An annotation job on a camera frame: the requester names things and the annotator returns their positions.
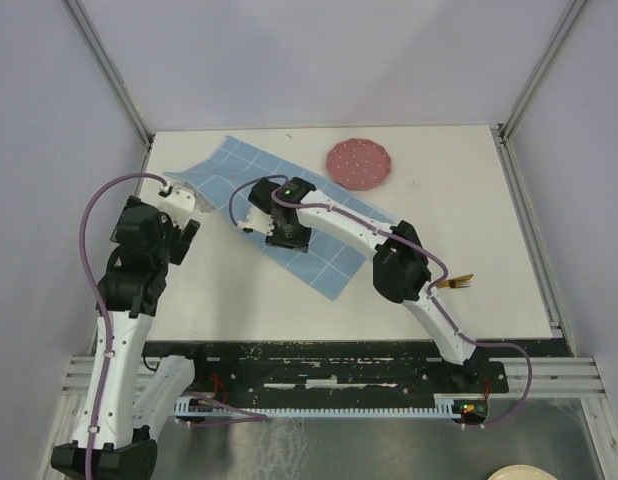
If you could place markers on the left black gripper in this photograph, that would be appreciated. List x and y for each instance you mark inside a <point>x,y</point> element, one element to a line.
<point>180,237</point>

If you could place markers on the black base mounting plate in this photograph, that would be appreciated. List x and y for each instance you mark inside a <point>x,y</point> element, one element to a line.
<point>320,375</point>

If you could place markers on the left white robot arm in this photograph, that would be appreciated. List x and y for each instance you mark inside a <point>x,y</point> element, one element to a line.
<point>117,433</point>

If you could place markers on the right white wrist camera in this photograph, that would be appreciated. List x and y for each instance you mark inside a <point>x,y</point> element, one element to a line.
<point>257,221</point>

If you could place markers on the cream plate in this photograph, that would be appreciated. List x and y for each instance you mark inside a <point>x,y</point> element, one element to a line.
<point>521,472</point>

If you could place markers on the right aluminium frame post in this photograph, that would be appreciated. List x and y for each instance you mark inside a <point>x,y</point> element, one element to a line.
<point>563,30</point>

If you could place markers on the blue checked cloth placemat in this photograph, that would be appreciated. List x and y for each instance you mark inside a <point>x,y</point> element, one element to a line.
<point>329,264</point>

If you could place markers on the light blue cable duct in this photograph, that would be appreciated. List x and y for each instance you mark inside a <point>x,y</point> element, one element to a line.
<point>187,407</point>

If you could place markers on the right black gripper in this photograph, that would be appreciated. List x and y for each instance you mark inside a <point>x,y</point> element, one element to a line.
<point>299,243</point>

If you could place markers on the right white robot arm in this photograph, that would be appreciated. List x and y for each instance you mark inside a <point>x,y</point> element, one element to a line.
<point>400,266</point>

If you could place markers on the pink dotted plate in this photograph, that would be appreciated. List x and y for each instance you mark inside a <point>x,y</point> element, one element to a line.
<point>358,164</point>

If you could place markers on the left aluminium frame post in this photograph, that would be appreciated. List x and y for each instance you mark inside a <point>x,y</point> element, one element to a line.
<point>78,14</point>

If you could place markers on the green handled gold fork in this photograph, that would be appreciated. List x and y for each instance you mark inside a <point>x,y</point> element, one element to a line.
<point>459,286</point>

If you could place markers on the green handled gold knife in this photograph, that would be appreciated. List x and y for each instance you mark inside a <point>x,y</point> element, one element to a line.
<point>462,277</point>

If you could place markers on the aluminium frame post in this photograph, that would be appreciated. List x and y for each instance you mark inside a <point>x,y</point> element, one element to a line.
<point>563,30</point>
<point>78,14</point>

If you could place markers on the clear plastic cup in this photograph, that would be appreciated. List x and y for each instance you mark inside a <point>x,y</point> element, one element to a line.
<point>202,203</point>

